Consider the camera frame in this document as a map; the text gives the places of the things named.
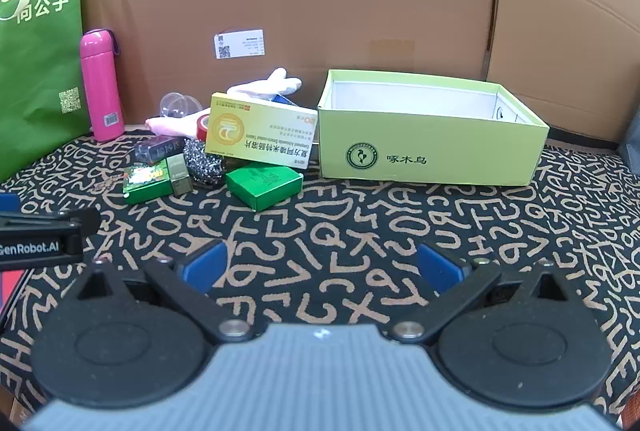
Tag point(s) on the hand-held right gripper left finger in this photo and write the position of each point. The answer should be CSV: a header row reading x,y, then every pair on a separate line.
x,y
202,267

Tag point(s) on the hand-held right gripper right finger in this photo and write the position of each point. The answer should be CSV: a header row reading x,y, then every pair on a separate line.
x,y
442,267

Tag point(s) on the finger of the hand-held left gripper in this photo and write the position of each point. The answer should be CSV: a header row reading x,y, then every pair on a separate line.
x,y
9,203
50,220

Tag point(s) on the small olive box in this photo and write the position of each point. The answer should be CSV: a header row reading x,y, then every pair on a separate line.
x,y
180,176

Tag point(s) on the green patterned box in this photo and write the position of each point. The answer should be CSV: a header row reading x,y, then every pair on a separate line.
x,y
145,186

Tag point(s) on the plain green box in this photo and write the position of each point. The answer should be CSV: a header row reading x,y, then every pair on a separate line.
x,y
262,186

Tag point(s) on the steel wool scrubber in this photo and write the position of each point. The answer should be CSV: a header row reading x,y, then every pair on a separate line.
x,y
202,166

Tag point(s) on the dark blue small box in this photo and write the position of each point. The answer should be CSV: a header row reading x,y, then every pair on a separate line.
x,y
157,150

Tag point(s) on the light green shoe box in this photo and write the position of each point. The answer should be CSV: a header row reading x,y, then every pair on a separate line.
x,y
425,136

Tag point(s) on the red tape roll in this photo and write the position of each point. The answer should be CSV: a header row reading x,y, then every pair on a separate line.
x,y
202,128

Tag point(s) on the yellow medicine box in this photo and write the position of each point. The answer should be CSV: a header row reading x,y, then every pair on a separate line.
x,y
265,131

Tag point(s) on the red flat object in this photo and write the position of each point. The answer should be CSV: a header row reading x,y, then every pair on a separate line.
x,y
10,291

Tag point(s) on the black tan patterned tablecloth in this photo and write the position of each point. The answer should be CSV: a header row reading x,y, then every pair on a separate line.
x,y
350,221

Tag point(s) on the green shopping bag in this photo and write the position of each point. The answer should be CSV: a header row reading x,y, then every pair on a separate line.
x,y
40,76

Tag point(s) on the pink thermos bottle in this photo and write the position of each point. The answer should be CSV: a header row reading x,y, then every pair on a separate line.
x,y
100,86

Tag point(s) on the pink cloth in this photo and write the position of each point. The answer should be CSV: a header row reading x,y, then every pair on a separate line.
x,y
170,126

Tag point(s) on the white glove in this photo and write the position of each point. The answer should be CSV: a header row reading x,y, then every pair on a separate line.
x,y
265,88

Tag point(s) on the white shipping label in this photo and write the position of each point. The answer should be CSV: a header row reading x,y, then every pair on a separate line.
x,y
239,44

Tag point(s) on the grey object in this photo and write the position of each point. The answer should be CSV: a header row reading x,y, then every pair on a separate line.
x,y
632,136

